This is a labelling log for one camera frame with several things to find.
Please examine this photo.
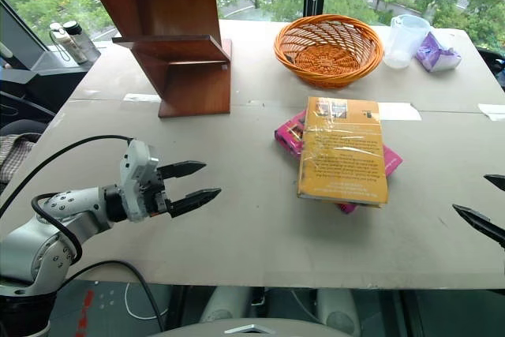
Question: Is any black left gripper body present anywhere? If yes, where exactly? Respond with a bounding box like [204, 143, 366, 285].
[138, 167, 174, 219]

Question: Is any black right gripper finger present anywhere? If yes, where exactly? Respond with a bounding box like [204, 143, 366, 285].
[484, 174, 505, 193]
[451, 204, 505, 251]

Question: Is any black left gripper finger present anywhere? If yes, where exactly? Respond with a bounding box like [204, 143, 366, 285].
[159, 160, 208, 181]
[169, 188, 223, 219]

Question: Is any brown wooden shelf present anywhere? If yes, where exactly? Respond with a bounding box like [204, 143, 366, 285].
[75, 0, 235, 119]

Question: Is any pink book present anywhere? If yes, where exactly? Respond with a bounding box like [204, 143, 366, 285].
[274, 109, 404, 215]

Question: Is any yellow book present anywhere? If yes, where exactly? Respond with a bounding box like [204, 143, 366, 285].
[296, 95, 390, 209]

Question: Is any white tape piece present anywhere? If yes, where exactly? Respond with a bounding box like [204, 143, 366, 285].
[377, 101, 423, 122]
[477, 103, 505, 122]
[122, 92, 163, 103]

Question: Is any grey rounded shape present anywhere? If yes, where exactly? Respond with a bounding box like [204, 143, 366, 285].
[198, 286, 254, 324]

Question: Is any grey robot torso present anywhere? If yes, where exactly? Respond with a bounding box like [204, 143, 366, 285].
[148, 316, 353, 337]

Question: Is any checked cloth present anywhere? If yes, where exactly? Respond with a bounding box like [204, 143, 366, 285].
[0, 133, 43, 185]

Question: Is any clear bottle with black cap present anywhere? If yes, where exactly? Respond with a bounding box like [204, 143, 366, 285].
[62, 20, 102, 66]

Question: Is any black side table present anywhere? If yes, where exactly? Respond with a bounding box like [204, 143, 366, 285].
[0, 47, 102, 117]

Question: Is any clear plastic measuring cup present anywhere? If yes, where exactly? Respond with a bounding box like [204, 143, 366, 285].
[383, 13, 432, 70]

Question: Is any white water bottle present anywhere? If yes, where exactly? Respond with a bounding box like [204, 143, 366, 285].
[48, 22, 78, 63]

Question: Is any orange woven basket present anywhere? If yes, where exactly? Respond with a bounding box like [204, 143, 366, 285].
[273, 13, 385, 90]

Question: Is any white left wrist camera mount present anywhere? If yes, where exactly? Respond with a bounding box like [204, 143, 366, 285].
[119, 139, 161, 223]

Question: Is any black cable under table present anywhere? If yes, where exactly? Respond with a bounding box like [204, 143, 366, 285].
[58, 260, 165, 332]

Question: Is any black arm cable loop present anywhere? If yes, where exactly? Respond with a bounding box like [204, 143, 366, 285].
[31, 193, 84, 264]

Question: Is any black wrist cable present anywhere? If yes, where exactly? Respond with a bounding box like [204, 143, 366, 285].
[0, 134, 134, 212]

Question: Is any white floor cable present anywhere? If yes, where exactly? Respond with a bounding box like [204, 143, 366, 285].
[124, 280, 159, 320]

